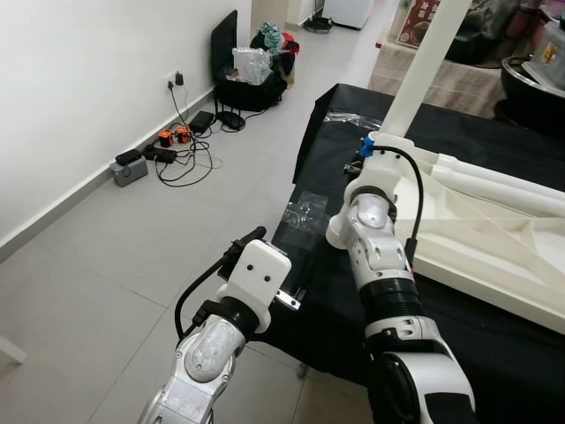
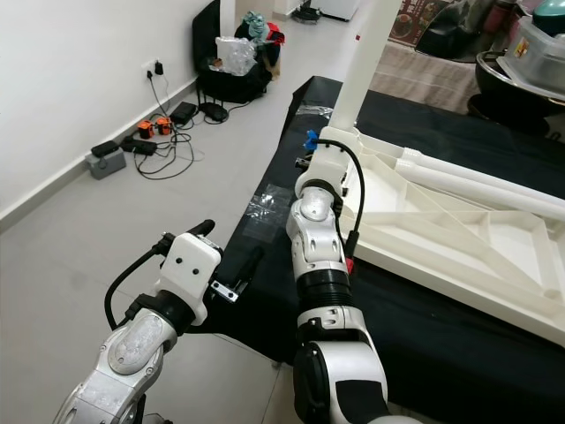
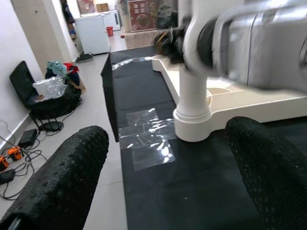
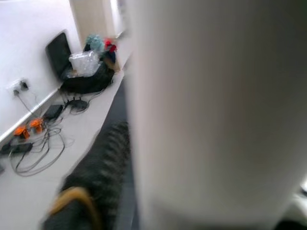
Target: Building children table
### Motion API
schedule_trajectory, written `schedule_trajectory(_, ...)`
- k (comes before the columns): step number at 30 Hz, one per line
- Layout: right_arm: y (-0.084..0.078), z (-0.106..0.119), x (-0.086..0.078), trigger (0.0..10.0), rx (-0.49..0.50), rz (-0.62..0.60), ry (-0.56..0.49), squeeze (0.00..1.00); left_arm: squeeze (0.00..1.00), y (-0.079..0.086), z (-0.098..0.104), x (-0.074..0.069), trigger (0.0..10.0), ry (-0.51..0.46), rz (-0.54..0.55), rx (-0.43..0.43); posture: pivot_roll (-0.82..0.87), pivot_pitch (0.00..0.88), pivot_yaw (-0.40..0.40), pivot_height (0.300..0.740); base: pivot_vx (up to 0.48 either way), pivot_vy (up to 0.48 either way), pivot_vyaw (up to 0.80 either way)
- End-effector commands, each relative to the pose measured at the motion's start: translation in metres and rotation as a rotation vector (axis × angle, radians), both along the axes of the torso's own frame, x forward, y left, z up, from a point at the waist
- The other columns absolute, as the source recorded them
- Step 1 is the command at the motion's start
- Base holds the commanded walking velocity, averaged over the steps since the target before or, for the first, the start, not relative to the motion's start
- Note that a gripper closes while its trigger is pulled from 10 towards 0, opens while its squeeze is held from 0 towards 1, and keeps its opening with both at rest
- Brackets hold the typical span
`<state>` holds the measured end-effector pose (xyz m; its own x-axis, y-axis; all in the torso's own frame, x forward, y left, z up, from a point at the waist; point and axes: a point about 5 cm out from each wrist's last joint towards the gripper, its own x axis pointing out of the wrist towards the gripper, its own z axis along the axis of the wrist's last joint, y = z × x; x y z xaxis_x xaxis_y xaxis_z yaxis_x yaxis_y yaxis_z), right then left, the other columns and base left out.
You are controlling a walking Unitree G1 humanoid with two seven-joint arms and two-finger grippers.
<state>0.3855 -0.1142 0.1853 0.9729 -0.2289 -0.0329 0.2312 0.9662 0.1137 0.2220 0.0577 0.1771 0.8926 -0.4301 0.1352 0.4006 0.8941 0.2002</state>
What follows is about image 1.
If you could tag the dark round floor item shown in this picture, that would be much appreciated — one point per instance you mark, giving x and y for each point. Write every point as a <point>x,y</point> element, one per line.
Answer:
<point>316,22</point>

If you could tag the orange black device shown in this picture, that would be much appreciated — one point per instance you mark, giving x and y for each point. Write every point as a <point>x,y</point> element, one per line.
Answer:
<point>183,132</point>
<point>165,137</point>

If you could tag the white plastic table top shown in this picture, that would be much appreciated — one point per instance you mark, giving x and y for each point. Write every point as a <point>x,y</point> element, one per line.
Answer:
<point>494,247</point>

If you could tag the black table cloth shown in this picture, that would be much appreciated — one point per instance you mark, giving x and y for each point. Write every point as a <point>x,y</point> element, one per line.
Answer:
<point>335,336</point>

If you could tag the white cabinet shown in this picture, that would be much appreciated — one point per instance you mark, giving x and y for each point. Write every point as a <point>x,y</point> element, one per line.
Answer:
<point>349,11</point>

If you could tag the clear plastic wrapper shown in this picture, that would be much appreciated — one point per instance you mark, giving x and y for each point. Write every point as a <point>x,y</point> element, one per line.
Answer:
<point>353,119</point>

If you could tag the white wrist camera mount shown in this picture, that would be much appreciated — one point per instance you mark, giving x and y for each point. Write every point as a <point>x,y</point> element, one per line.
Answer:
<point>260,269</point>
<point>393,163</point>

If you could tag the grey box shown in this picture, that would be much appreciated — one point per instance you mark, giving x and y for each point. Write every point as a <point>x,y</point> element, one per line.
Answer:
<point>130,170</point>

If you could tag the teal cloth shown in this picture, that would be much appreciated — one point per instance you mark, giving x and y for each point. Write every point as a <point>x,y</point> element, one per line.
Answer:
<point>269,37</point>

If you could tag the black bag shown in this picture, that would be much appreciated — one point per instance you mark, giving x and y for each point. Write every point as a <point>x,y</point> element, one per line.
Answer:
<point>485,26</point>

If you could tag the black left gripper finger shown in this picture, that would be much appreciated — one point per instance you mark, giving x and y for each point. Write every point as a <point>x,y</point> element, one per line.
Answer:
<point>250,237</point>
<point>305,280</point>

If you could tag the red cloth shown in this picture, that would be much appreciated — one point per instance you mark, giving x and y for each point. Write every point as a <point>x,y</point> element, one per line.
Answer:
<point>290,42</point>

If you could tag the clear plastic bag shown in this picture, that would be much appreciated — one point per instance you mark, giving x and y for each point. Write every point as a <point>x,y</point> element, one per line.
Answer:
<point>252,64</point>

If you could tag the black power strip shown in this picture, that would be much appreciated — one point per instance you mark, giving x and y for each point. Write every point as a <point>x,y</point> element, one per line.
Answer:
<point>161,154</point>

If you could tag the black wall charger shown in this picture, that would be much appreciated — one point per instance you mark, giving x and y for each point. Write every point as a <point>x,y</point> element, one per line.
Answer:
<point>178,79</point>

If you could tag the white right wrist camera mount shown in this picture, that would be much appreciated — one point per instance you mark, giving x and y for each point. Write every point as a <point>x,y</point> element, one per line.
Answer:
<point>393,163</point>

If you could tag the white floor board piece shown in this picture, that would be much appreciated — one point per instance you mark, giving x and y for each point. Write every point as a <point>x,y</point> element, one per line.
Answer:
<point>9,349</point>

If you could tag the black chair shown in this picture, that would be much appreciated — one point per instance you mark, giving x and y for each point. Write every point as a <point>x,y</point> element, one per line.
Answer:
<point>222,44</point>

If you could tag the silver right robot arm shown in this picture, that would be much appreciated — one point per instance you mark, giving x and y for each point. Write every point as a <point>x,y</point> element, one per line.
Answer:
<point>380,256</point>

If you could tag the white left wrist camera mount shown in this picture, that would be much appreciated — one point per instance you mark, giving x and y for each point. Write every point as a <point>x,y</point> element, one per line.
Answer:
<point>260,269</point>

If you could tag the large black bowl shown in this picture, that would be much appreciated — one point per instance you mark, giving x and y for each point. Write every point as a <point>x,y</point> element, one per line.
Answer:
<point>534,102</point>

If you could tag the black adapter brick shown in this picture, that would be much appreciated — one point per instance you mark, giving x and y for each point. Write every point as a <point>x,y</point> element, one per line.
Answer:
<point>201,121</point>

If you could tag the beige woven cloth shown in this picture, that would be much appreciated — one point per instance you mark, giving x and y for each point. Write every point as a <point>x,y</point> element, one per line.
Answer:
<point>450,88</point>

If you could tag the red printed carton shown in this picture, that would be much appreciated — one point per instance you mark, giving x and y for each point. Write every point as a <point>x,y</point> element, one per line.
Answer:
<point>415,22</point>

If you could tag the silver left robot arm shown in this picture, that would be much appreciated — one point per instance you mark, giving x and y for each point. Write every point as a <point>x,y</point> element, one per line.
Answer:
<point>207,353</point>

